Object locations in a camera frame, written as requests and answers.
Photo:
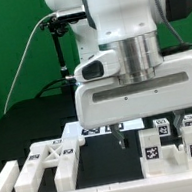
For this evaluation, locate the white rear camera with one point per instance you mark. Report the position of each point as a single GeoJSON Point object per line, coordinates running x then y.
{"type": "Point", "coordinates": [72, 13]}

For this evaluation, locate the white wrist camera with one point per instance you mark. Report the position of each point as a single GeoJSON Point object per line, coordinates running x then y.
{"type": "Point", "coordinates": [102, 65]}

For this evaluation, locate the white tagged cube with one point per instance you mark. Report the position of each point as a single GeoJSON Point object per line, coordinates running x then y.
{"type": "Point", "coordinates": [163, 126]}
{"type": "Point", "coordinates": [187, 121]}

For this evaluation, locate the white tagged cube right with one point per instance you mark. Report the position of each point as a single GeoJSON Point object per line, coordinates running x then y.
{"type": "Point", "coordinates": [187, 121]}

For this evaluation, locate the white chair seat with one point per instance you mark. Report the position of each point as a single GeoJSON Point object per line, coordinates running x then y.
{"type": "Point", "coordinates": [174, 161]}

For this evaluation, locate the black camera stand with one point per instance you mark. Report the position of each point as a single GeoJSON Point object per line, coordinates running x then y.
{"type": "Point", "coordinates": [57, 29]}

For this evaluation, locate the white chair back frame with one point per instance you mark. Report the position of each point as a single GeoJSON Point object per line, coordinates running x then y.
{"type": "Point", "coordinates": [62, 154]}

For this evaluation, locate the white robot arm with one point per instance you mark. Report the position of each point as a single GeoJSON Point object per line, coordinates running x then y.
{"type": "Point", "coordinates": [123, 74]}

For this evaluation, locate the white marker base plate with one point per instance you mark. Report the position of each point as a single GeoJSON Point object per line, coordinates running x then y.
{"type": "Point", "coordinates": [75, 130]}

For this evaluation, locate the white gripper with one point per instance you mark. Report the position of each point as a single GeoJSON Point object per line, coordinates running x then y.
{"type": "Point", "coordinates": [106, 102]}

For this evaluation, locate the white tagged cube left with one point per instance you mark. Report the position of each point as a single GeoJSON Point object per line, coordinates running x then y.
{"type": "Point", "coordinates": [163, 126]}

